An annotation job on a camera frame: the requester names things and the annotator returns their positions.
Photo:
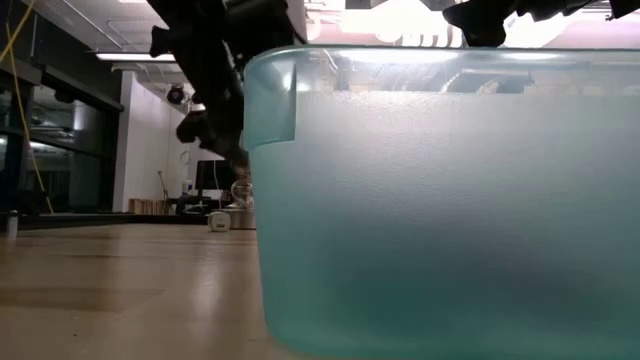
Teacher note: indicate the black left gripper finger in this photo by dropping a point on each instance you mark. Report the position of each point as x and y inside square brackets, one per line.
[236, 154]

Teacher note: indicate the green cube wall charger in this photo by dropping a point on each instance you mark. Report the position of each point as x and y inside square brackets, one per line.
[219, 221]

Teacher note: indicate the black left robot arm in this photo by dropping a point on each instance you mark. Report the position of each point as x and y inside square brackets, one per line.
[265, 20]

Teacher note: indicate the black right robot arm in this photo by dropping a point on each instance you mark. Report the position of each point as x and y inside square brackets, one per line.
[570, 6]

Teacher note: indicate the black computer monitor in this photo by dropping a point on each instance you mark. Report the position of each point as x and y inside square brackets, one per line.
[215, 175]

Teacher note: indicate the black round spotlight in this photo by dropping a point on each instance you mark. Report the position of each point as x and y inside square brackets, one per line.
[175, 94]

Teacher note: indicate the long ceiling light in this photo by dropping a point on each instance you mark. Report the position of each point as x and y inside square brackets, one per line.
[135, 56]

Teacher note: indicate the wooden crate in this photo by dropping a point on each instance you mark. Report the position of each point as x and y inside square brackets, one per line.
[147, 206]

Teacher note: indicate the green translucent plastic tray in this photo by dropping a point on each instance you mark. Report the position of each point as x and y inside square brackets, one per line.
[450, 225]

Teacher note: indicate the round wall clock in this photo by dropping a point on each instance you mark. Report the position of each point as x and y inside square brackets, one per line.
[185, 157]

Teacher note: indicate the black aluminium table frame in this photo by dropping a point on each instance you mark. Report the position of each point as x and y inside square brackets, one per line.
[100, 219]

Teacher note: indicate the small white post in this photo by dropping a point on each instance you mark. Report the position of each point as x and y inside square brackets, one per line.
[12, 223]

